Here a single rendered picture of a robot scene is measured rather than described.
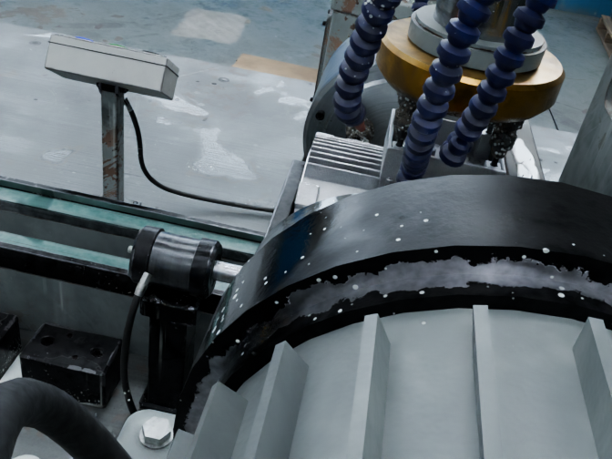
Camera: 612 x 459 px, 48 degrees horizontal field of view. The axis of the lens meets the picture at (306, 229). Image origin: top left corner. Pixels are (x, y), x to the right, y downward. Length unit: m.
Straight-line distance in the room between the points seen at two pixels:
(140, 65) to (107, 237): 0.24
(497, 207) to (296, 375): 0.06
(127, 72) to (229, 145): 0.42
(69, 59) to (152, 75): 0.12
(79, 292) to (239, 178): 0.49
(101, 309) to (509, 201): 0.73
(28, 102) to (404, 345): 1.38
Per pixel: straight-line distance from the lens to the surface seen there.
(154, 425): 0.36
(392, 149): 0.69
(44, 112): 1.46
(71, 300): 0.88
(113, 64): 1.01
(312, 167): 0.72
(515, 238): 0.16
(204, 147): 1.35
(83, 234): 0.95
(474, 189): 0.18
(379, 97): 0.89
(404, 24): 0.73
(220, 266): 0.68
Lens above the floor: 1.45
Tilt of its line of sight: 34 degrees down
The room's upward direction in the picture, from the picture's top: 10 degrees clockwise
